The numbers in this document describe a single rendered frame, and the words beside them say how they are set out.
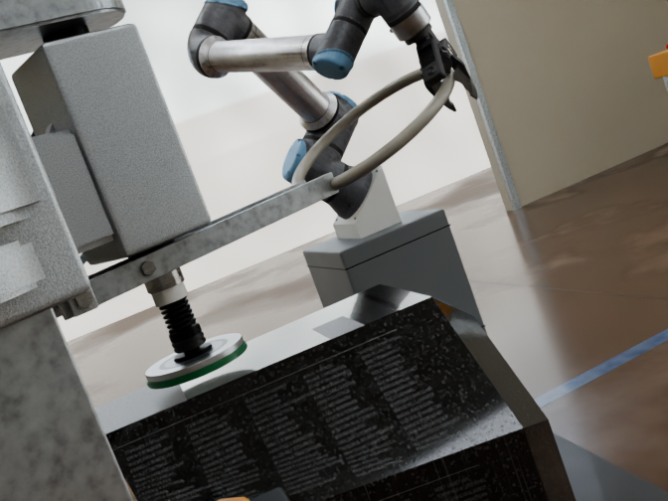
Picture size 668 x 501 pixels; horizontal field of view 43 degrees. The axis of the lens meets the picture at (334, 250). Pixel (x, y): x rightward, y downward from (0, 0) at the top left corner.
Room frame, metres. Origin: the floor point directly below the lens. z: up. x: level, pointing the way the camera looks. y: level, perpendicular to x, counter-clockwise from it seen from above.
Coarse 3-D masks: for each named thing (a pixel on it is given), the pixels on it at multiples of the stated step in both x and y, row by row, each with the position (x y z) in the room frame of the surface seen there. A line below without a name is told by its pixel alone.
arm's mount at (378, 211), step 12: (372, 180) 2.84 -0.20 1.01; (384, 180) 2.82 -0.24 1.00; (372, 192) 2.81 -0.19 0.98; (384, 192) 2.82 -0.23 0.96; (372, 204) 2.80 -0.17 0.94; (384, 204) 2.81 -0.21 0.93; (360, 216) 2.78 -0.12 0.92; (372, 216) 2.80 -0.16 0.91; (384, 216) 2.81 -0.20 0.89; (396, 216) 2.82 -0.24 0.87; (336, 228) 2.96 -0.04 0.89; (348, 228) 2.85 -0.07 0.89; (360, 228) 2.78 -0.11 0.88; (372, 228) 2.79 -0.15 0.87; (384, 228) 2.80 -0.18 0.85
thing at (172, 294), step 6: (168, 288) 1.69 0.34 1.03; (174, 288) 1.70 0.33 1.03; (180, 288) 1.71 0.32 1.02; (156, 294) 1.70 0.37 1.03; (162, 294) 1.69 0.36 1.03; (168, 294) 1.69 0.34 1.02; (174, 294) 1.70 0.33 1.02; (180, 294) 1.70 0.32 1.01; (186, 294) 1.72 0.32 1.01; (156, 300) 1.70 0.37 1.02; (162, 300) 1.70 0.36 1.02; (168, 300) 1.69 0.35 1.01; (174, 300) 1.69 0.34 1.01; (156, 306) 1.71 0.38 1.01
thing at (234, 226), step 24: (288, 192) 1.86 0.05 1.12; (312, 192) 1.90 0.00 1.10; (336, 192) 1.93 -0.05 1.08; (240, 216) 1.79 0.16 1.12; (264, 216) 1.82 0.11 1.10; (192, 240) 1.71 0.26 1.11; (216, 240) 1.74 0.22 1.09; (120, 264) 1.74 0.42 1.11; (144, 264) 1.64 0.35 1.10; (168, 264) 1.67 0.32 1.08; (96, 288) 1.59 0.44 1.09; (120, 288) 1.61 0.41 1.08
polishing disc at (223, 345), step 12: (228, 336) 1.78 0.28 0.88; (240, 336) 1.73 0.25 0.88; (216, 348) 1.70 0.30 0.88; (228, 348) 1.66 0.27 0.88; (168, 360) 1.76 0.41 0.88; (192, 360) 1.67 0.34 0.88; (204, 360) 1.63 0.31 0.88; (216, 360) 1.64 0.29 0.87; (156, 372) 1.68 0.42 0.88; (168, 372) 1.64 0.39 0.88; (180, 372) 1.62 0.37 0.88
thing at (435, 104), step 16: (400, 80) 2.26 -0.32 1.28; (416, 80) 2.22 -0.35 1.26; (448, 80) 1.98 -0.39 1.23; (384, 96) 2.29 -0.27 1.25; (448, 96) 1.94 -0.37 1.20; (352, 112) 2.32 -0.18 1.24; (432, 112) 1.89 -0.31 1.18; (336, 128) 2.31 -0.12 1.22; (416, 128) 1.87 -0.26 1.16; (320, 144) 2.28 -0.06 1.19; (400, 144) 1.87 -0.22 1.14; (304, 160) 2.23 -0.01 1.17; (368, 160) 1.88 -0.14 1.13; (384, 160) 1.87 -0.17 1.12; (304, 176) 2.19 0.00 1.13; (336, 176) 1.93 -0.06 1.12; (352, 176) 1.89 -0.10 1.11
